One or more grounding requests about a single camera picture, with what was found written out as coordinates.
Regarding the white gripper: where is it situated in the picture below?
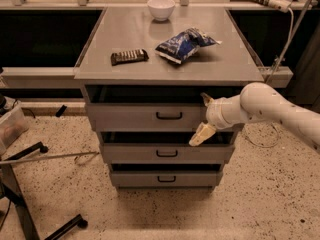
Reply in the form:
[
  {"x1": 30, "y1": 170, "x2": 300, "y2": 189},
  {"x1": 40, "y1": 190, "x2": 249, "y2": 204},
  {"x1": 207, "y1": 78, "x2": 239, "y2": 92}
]
[{"x1": 189, "y1": 92, "x2": 241, "y2": 147}]

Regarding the grey top drawer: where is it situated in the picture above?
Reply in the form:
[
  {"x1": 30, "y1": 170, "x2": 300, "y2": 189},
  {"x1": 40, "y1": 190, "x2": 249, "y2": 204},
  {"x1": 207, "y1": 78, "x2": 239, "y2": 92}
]
[{"x1": 86, "y1": 103, "x2": 206, "y2": 132}]

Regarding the grey drawer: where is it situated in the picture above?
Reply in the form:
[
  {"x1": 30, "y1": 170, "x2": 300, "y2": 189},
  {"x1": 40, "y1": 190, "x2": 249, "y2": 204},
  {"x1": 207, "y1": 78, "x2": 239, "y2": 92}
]
[
  {"x1": 86, "y1": 103, "x2": 206, "y2": 132},
  {"x1": 110, "y1": 171, "x2": 223, "y2": 188},
  {"x1": 100, "y1": 143, "x2": 235, "y2": 164}
]

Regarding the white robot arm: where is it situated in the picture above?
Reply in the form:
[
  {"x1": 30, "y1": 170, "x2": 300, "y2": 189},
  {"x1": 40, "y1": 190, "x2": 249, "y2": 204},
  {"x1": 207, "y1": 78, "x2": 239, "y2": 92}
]
[{"x1": 189, "y1": 82, "x2": 320, "y2": 153}]

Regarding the grey middle drawer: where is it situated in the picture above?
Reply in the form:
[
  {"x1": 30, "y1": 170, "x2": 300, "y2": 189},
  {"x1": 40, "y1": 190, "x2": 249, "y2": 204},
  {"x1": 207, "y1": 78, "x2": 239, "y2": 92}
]
[{"x1": 100, "y1": 143, "x2": 235, "y2": 164}]

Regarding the grey drawer cabinet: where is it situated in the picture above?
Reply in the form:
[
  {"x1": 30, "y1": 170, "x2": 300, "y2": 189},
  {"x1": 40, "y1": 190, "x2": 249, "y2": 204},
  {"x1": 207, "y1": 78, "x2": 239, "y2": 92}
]
[{"x1": 76, "y1": 5, "x2": 262, "y2": 173}]

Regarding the grey bottom drawer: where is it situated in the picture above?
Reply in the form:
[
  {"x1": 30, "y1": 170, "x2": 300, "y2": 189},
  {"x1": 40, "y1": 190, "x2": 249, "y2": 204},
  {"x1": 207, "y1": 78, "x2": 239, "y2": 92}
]
[{"x1": 110, "y1": 171, "x2": 223, "y2": 188}]

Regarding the blue chip bag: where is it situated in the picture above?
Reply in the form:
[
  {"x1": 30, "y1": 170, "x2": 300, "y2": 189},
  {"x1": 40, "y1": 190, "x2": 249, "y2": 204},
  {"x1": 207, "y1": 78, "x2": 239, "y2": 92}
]
[{"x1": 155, "y1": 27, "x2": 221, "y2": 64}]

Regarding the dark chocolate bar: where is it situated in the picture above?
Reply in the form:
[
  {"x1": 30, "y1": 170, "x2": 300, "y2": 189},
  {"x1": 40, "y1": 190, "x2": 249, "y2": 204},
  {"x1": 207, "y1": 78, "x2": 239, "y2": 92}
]
[{"x1": 111, "y1": 49, "x2": 149, "y2": 66}]

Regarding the white ceramic bowl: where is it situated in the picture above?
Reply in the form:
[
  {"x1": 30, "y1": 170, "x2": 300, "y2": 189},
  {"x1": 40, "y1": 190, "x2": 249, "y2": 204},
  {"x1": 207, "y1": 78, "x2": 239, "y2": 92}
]
[{"x1": 147, "y1": 0, "x2": 175, "y2": 21}]

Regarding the small black floor object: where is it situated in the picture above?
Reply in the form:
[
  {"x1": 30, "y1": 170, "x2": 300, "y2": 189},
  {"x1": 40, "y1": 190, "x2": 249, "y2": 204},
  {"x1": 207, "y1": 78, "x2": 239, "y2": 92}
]
[{"x1": 55, "y1": 105, "x2": 67, "y2": 118}]

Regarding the clear plastic storage bin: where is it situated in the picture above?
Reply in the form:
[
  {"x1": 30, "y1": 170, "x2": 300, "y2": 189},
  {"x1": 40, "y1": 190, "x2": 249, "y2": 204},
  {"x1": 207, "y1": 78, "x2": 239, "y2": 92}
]
[{"x1": 0, "y1": 96, "x2": 28, "y2": 155}]

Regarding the thin metal rod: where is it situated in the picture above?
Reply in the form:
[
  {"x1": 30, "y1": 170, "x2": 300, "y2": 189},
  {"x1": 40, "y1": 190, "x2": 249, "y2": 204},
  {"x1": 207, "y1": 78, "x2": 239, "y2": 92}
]
[{"x1": 0, "y1": 151, "x2": 99, "y2": 166}]

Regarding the black rolling stand base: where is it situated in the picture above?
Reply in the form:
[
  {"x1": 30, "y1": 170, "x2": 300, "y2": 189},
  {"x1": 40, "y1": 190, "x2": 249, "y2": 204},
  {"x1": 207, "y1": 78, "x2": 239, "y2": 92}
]
[{"x1": 1, "y1": 142, "x2": 88, "y2": 240}]

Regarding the white cable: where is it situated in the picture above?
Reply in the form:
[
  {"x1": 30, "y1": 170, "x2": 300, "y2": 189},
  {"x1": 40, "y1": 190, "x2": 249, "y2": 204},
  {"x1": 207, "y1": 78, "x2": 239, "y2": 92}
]
[{"x1": 244, "y1": 7, "x2": 296, "y2": 149}]

